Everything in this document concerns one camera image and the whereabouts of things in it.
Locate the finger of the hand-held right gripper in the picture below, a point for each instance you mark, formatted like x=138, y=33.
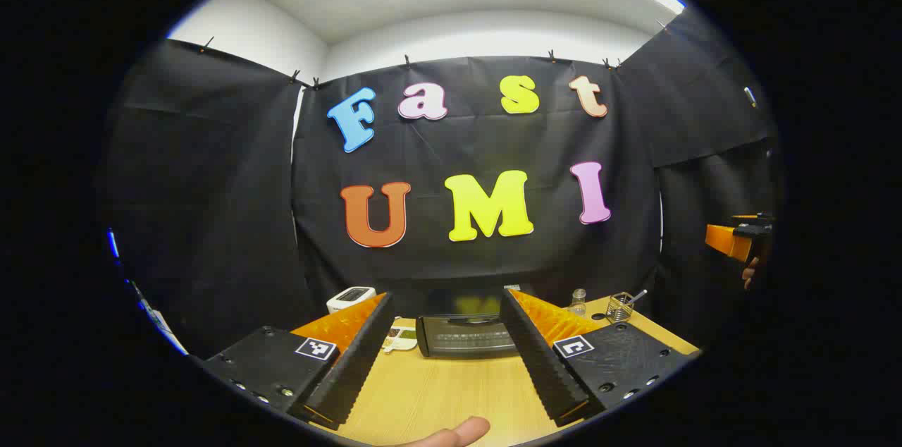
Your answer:
x=726, y=241

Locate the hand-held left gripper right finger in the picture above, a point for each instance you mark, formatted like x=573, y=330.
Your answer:
x=542, y=362

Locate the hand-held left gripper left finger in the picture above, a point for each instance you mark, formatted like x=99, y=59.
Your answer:
x=352, y=369

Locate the black electric oven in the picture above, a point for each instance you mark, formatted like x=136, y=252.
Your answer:
x=465, y=338

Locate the white dish with seeds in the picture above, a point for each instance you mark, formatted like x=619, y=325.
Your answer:
x=402, y=341

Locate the clear bottle with yellow label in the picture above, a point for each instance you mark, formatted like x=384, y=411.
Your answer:
x=578, y=306

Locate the white toaster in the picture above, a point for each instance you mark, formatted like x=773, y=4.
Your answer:
x=349, y=297

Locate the metal mesh holder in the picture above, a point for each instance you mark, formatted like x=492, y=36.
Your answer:
x=619, y=309

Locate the metal spoon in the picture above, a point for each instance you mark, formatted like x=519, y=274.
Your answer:
x=638, y=295

